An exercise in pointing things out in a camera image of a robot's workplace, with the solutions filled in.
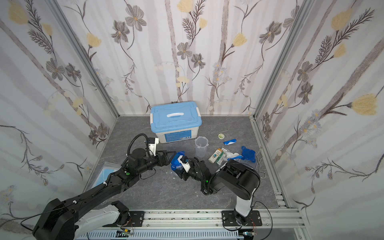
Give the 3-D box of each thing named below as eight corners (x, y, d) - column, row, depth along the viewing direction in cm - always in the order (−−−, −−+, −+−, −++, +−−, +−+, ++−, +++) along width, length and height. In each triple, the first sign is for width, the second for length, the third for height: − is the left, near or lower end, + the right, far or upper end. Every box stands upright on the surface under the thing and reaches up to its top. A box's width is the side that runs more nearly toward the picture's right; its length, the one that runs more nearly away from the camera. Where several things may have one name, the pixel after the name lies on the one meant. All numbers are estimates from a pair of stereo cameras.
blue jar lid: (243, 162, 97) (244, 161, 95) (240, 147, 104) (241, 146, 103) (256, 162, 97) (257, 161, 95) (252, 147, 104) (253, 146, 103)
